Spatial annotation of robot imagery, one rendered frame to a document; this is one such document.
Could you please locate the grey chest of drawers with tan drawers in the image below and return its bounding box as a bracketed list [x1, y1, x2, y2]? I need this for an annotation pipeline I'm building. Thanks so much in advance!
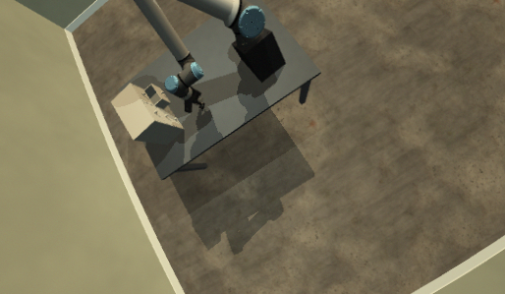
[111, 83, 185, 145]

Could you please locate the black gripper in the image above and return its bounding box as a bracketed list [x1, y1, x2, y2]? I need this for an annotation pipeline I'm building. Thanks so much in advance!
[190, 87, 204, 106]

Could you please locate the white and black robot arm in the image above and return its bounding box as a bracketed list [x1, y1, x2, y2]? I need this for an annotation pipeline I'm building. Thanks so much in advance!
[134, 0, 265, 113]

